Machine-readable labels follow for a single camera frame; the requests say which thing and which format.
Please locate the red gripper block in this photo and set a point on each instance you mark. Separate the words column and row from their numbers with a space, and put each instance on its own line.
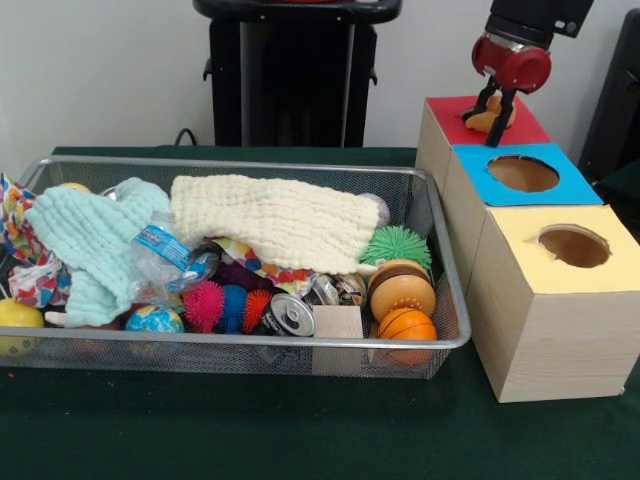
column 525, row 67

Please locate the yellow-brown plush toy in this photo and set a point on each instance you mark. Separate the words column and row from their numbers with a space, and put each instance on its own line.
column 477, row 120

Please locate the cream waffle cloth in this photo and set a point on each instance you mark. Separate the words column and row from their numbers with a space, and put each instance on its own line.
column 280, row 220

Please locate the mint waffle cloth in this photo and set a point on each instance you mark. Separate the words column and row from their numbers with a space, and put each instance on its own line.
column 85, row 240

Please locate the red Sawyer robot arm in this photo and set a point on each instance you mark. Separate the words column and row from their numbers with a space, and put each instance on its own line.
column 530, row 15

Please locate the wooden three-hole sorting box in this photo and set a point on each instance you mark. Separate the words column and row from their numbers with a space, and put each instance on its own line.
column 550, row 340

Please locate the side table with green cloth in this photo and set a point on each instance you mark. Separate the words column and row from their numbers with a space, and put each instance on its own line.
column 625, row 185

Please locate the green spiky rubber ball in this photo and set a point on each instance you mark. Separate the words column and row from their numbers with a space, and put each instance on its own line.
column 397, row 245

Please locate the toy hamburger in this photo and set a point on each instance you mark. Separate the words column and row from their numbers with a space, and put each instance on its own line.
column 402, row 292

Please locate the orange toy basketball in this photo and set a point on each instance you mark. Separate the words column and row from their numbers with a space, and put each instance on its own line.
column 407, row 327

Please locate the plain wooden block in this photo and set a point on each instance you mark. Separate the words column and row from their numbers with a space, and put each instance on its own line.
column 337, row 322

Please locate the black drink can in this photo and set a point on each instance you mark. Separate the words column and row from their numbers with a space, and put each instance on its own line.
column 287, row 315

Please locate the red blue pink spiky toy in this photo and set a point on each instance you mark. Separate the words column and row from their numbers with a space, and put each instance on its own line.
column 205, row 300

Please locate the crushed clear water bottle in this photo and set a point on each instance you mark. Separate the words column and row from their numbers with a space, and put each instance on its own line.
column 165, row 250

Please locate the blue green globe ball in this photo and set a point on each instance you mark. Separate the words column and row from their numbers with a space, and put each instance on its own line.
column 154, row 320

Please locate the dark green tablecloth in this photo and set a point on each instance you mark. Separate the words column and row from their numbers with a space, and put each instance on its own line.
column 250, row 430

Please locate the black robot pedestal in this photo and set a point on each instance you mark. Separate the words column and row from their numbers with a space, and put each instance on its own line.
column 300, row 75

